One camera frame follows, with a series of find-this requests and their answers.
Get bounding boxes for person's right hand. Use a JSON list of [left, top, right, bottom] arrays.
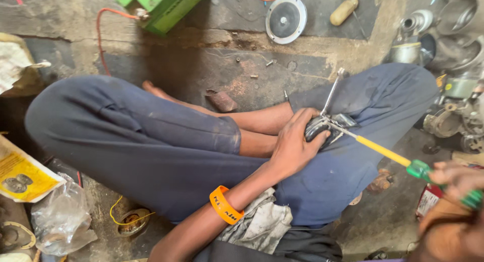
[[429, 161, 484, 202]]

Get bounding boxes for person's left hand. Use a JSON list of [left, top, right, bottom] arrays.
[[270, 108, 332, 182]]

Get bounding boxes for green handled yellow screwdriver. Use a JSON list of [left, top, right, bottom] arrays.
[[324, 120, 484, 210]]

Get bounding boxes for red and white can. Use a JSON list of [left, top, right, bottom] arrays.
[[415, 183, 445, 218]]

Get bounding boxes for rusty small fitting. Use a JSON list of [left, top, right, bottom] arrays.
[[366, 168, 395, 195]]

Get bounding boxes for heap of metal parts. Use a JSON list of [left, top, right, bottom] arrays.
[[385, 0, 484, 155]]

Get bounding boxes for silver wrench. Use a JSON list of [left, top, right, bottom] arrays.
[[319, 68, 346, 117]]

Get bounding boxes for black cloth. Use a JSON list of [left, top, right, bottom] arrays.
[[192, 223, 343, 262]]

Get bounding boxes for grey dirty rag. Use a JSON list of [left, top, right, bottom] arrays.
[[217, 187, 294, 255]]

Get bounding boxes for round grey horn disc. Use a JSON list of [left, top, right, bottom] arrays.
[[265, 0, 308, 45]]

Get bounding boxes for orange wristband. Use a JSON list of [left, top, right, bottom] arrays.
[[209, 185, 245, 225]]

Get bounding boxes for rusty metal piece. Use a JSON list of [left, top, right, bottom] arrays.
[[205, 89, 239, 113]]

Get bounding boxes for person's legs in blue trousers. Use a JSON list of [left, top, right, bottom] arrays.
[[24, 63, 440, 228]]

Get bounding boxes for round rusty horn shell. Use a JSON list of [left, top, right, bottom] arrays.
[[117, 208, 151, 237]]

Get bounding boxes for green metal machine box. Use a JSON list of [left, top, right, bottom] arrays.
[[108, 0, 211, 36]]

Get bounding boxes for clear plastic bag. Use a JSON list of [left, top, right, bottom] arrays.
[[31, 173, 98, 257]]

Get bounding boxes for yellow printed carton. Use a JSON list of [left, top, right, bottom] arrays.
[[0, 135, 67, 203]]

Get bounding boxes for white sack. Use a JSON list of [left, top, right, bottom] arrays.
[[0, 33, 52, 97]]

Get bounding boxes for tan wooden handle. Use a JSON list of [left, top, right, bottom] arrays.
[[329, 0, 359, 27]]

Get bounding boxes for yellow wire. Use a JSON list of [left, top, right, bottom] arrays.
[[109, 195, 156, 226]]

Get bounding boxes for round gasket ring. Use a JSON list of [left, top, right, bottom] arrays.
[[0, 221, 37, 252]]

